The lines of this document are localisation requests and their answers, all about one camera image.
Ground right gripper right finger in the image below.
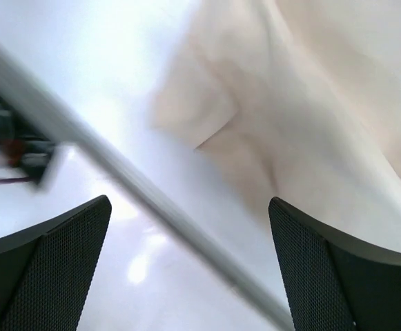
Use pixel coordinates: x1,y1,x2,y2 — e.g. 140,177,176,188
268,197,401,331

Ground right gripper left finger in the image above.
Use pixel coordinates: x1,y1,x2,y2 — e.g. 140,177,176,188
0,195,112,331

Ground beige trousers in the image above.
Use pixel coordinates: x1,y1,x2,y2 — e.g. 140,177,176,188
153,1,401,236

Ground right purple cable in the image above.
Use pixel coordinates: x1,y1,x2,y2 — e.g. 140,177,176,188
0,174,32,184

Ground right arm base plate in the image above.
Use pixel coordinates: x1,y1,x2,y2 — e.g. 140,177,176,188
0,96,58,186

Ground aluminium frame rail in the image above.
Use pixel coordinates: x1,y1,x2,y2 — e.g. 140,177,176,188
0,47,294,330

